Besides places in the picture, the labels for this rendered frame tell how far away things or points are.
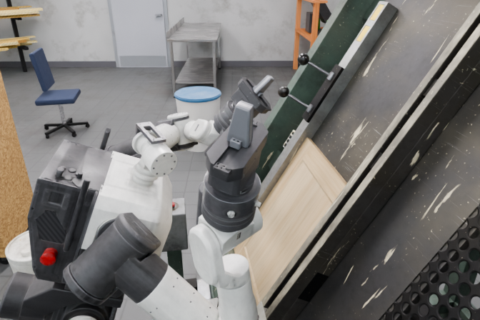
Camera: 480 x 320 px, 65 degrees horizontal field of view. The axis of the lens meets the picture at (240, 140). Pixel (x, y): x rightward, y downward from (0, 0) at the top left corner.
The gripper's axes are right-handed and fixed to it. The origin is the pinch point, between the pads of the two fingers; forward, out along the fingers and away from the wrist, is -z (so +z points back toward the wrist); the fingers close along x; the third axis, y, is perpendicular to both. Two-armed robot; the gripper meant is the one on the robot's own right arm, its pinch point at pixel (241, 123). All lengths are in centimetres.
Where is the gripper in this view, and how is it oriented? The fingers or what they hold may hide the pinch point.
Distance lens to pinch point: 50.3
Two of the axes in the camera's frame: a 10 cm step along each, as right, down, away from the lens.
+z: -1.2, 7.7, 6.2
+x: 4.2, -5.3, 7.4
